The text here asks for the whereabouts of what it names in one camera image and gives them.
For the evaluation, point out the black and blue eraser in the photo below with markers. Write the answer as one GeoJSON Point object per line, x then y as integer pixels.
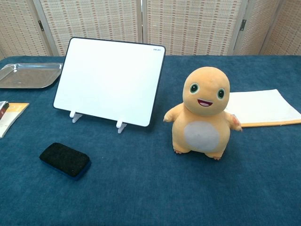
{"type": "Point", "coordinates": [64, 159]}

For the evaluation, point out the white plastic tablet stand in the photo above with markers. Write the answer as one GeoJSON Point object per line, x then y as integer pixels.
{"type": "Point", "coordinates": [121, 126]}

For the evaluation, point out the white whiteboard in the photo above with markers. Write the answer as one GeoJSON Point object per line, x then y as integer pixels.
{"type": "Point", "coordinates": [110, 80]}

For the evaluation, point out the orange plush dinosaur toy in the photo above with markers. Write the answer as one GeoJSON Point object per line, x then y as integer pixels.
{"type": "Point", "coordinates": [203, 117]}

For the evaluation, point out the blue velvet tablecloth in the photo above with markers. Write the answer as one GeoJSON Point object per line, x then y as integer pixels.
{"type": "Point", "coordinates": [150, 176]}

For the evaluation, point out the beige woven folding screen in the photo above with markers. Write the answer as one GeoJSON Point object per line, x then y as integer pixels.
{"type": "Point", "coordinates": [150, 23]}

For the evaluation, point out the yellow white paper notepad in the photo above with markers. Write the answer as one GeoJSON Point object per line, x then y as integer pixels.
{"type": "Point", "coordinates": [261, 106]}

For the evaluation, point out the silver metal tray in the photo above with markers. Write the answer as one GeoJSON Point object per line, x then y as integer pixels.
{"type": "Point", "coordinates": [28, 75]}

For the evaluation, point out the yellow cover booklet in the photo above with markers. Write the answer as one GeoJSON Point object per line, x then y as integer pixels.
{"type": "Point", "coordinates": [10, 115]}

